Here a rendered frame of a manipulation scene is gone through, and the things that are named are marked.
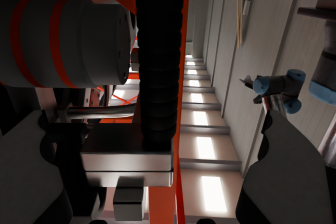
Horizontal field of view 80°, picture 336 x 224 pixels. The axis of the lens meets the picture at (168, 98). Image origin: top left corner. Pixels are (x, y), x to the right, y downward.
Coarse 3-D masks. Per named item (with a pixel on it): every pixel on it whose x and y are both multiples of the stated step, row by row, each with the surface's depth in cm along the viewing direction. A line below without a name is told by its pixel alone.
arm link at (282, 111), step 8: (256, 80) 87; (264, 80) 84; (272, 80) 84; (280, 80) 85; (256, 88) 87; (264, 88) 84; (272, 88) 84; (280, 88) 86; (264, 96) 85; (272, 96) 83; (280, 96) 84; (264, 104) 86; (272, 104) 83; (280, 104) 82; (280, 112) 81
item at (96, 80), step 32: (0, 0) 28; (32, 0) 28; (64, 0) 28; (0, 32) 26; (32, 32) 26; (64, 32) 26; (96, 32) 27; (128, 32) 37; (0, 64) 28; (32, 64) 28; (64, 64) 28; (96, 64) 28; (128, 64) 37
